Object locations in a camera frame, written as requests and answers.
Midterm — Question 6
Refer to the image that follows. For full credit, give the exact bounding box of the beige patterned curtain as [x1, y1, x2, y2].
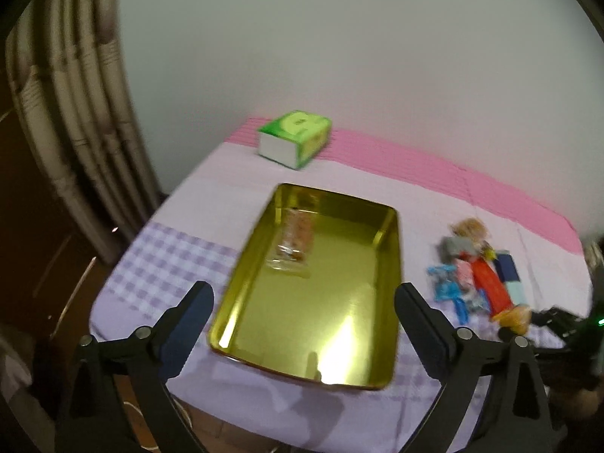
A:
[5, 0, 161, 264]

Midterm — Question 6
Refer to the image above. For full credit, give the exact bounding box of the small yellow wrapped candy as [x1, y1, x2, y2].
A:
[481, 243, 496, 262]

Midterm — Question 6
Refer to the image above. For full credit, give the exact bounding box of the pink candy packet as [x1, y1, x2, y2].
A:
[455, 259, 475, 293]

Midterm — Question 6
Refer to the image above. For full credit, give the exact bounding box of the clear wrapped peanut brittle bar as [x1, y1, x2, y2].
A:
[266, 208, 314, 278]

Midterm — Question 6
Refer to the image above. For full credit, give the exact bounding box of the green tissue pack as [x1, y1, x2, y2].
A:
[257, 111, 332, 170]

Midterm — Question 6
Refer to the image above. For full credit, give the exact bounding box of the red snack packet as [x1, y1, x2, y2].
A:
[470, 258, 513, 319]

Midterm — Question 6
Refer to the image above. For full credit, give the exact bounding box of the blue dark cookie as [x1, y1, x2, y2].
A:
[427, 265, 461, 300]

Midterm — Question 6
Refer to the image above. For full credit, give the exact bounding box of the navy and teal snack bar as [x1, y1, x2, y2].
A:
[493, 251, 528, 306]

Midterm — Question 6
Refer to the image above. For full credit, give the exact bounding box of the orange snack packet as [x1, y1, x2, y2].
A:
[492, 305, 532, 336]

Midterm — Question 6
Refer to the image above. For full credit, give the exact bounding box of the gold metal tray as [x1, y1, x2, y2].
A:
[208, 183, 402, 390]

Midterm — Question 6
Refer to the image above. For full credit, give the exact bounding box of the grey wrapped snack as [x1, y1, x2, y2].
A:
[438, 235, 479, 263]

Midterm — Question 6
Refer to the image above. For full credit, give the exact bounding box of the clear bag brown snack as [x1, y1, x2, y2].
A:
[450, 218, 488, 247]

